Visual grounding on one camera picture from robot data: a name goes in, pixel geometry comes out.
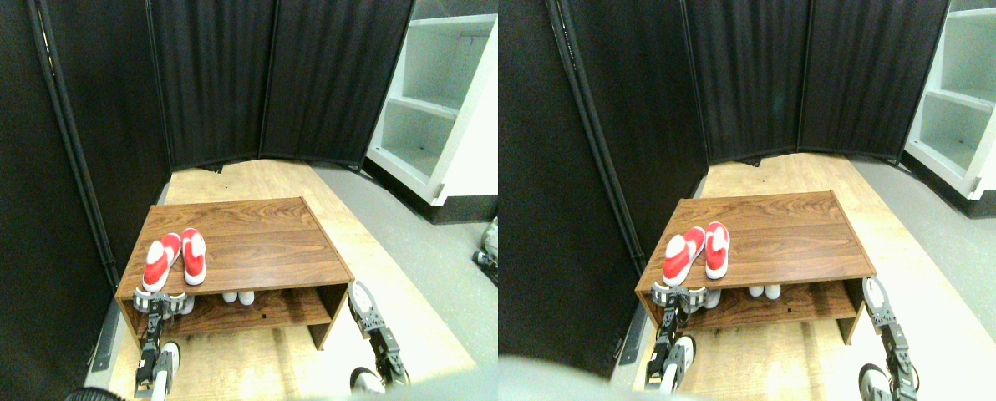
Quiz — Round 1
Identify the red shoe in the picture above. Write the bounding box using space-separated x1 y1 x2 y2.
181 228 208 286
663 226 707 287
142 233 183 293
704 221 732 280

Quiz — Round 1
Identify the brown shoe rack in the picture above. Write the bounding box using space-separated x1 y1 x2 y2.
636 191 877 360
116 197 355 352

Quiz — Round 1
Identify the black curtain stand pole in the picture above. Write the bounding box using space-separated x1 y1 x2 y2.
30 0 123 289
548 0 643 272

